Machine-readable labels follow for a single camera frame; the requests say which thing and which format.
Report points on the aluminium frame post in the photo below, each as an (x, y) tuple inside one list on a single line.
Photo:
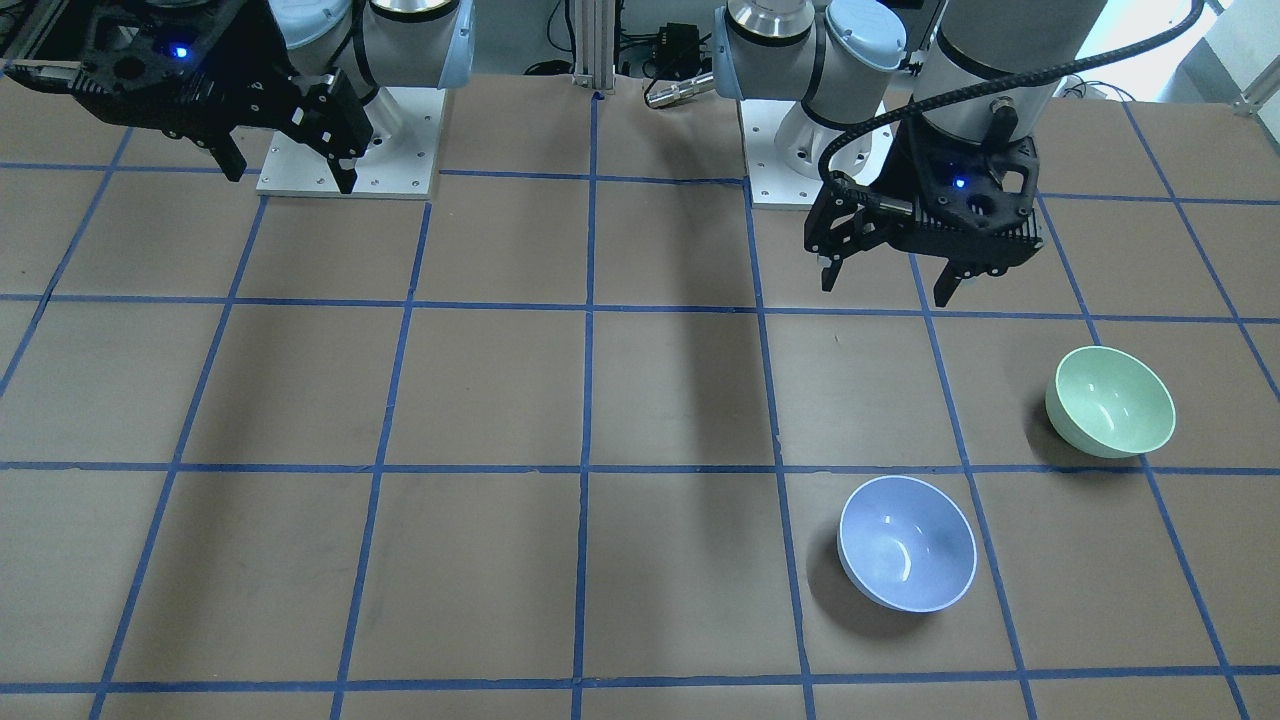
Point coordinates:
[(593, 42)]

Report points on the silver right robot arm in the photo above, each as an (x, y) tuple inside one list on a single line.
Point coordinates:
[(401, 56)]

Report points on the silver cable connector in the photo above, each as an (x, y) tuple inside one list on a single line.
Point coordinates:
[(680, 91)]

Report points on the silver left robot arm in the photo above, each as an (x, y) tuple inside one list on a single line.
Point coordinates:
[(836, 61)]

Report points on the green bowl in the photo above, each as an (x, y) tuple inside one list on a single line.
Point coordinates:
[(1109, 404)]

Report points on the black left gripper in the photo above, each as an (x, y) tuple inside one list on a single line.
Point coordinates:
[(908, 160)]

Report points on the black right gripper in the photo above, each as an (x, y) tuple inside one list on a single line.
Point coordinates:
[(262, 62)]

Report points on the blue bowl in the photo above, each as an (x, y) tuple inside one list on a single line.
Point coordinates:
[(906, 545)]

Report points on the black power adapter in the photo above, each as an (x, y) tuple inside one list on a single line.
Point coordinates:
[(677, 51)]

